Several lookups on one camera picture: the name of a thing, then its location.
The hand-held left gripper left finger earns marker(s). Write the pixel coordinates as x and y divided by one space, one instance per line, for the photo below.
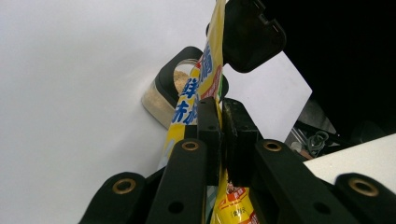
213 133

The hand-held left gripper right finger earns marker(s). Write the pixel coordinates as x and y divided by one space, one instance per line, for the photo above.
239 140

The yellow pouch with green cap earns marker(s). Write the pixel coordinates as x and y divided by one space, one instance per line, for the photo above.
190 105

